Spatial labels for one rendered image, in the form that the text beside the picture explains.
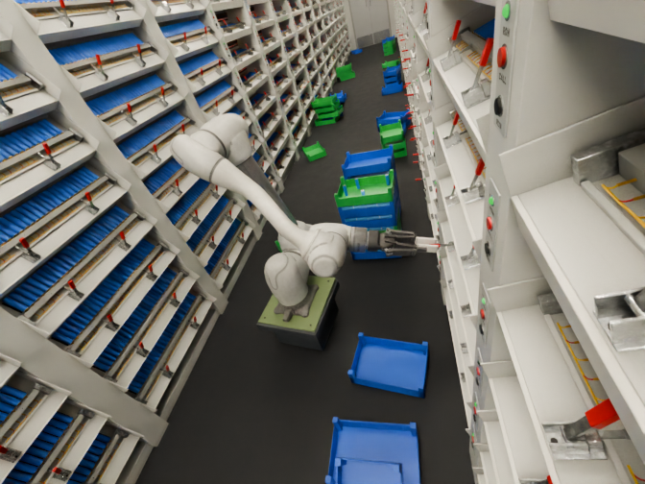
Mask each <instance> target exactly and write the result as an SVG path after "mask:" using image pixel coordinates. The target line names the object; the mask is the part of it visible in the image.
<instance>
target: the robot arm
mask: <svg viewBox="0 0 645 484"><path fill-rule="evenodd" d="M170 152H171V154H172V156H173V158H174V159H175V160H176V161H177V162H178V163H179V164H180V165H181V166H182V167H183V168H185V169H186V170H188V171H189V172H191V173H192V174H194V175H195V176H197V177H199V178H201V179H203V180H205V181H208V182H211V183H213V184H216V185H219V186H222V187H224V188H226V189H229V190H231V191H234V192H236V193H239V194H240V195H242V196H244V197H246V198H247V199H248V200H250V201H251V202H252V203H253V204H254V205H255V206H256V207H257V209H258V210H259V211H260V212H261V213H262V214H263V215H264V216H265V217H266V219H267V220H268V221H269V222H270V223H271V224H272V225H273V226H274V228H275V229H276V230H277V232H278V242H279V245H280V248H281V250H282V253H279V254H274V255H273V256H271V257H270V258H269V259H268V261H267V262H266V265H265V271H264V272H265V279H266V281H267V284H268V286H269V288H270V289H271V291H272V293H273V294H274V296H275V297H276V299H277V300H278V304H277V306H276V308H275V309H274V313H275V314H284V316H283V321H284V322H285V323H288V322H289V321H290V319H291V318H292V316H293V315H297V316H301V317H303V318H306V317H308V316H309V309H310V307H311V304H312V302H313V300H314V297H315V295H316V292H317V291H318V290H319V286H318V285H317V284H313V285H307V283H306V282H307V280H308V275H309V270H311V271H312V272H313V273H314V274H315V275H316V276H318V277H321V278H329V277H332V276H334V275H335V274H337V273H338V271H339V270H340V269H341V267H342V266H343V264H344V262H345V259H346V252H358V253H364V252H365V251H366V249H368V251H371V252H377V251H378V250H380V251H383V252H385V253H386V257H389V256H393V255H395V256H415V254H416V253H417V252H420V253H426V252H428V253H436V252H437V250H438V247H439V246H438V245H429V244H436V243H437V240H438V239H437V238H426V237H419V236H417V235H416V234H414V233H413V232H411V231H404V230H392V229H389V228H387V229H386V231H385V232H381V233H380V232H379V230H369V231H367V228H359V227H350V226H346V225H343V224H335V223H321V224H317V225H313V226H312V225H309V224H304V223H303V222H301V221H296V219H295V218H294V216H293V215H292V213H291V212H290V211H289V209H288V208H287V206H286V205H285V204H284V203H283V201H282V200H281V198H280V197H279V195H278V194H277V192H276V191H275V189H274V187H273V186H272V185H271V183H270V182H269V180H268V179H267V177H266V176H265V174H264V173H263V171H262V170H261V168H260V167H259V165H258V164H257V162H256V161H255V159H254V158H253V157H252V155H251V154H252V149H251V144H250V140H249V127H248V124H247V123H246V121H245V120H244V119H243V118H242V117H241V116H239V115H237V114H235V113H225V114H221V115H219V116H216V117H214V118H213V119H211V120H210V121H208V122H207V123H205V124H204V125H203V126H201V128H200V129H199V130H198V131H197V132H195V133H193V134H191V135H190V136H189V135H187V134H180V135H177V136H176V137H174V138H173V139H172V141H171V143H170ZM405 243H415V244H416V245H411V244H405Z"/></svg>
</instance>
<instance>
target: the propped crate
mask: <svg viewBox="0 0 645 484"><path fill-rule="evenodd" d="M335 466H336V484H403V477H402V463H394V462H385V461H376V460H367V459H358V458H349V457H337V458H335Z"/></svg>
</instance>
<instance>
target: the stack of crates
mask: <svg viewBox="0 0 645 484"><path fill-rule="evenodd" d="M389 147H390V148H388V149H382V150H376V151H370V152H365V153H359V154H353V155H351V154H350V153H349V152H346V161H345V164H342V170H343V174H344V177H345V180H349V179H356V178H364V177H370V176H377V175H384V174H390V169H394V181H395V188H396V195H397V201H398V208H399V214H400V213H401V203H400V197H399V190H398V183H397V176H396V169H395V162H394V149H393V144H390V145H389Z"/></svg>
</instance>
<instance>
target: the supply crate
mask: <svg viewBox="0 0 645 484"><path fill-rule="evenodd" d="M385 175H386V174H384V175H377V176H370V177H364V178H358V182H359V185H360V188H359V189H357V187H356V183H355V179H349V180H345V177H340V179H341V184H340V187H339V190H338V193H335V194H334V197H335V201H336V204H337V207H342V206H359V205H368V204H377V203H387V202H393V201H394V183H395V181H394V169H390V174H389V179H390V185H387V182H386V176H385ZM343 185H345V186H346V190H347V194H348V196H345V192H344V189H343ZM363 189H364V190H365V194H366V195H363V196H362V193H361V190H363Z"/></svg>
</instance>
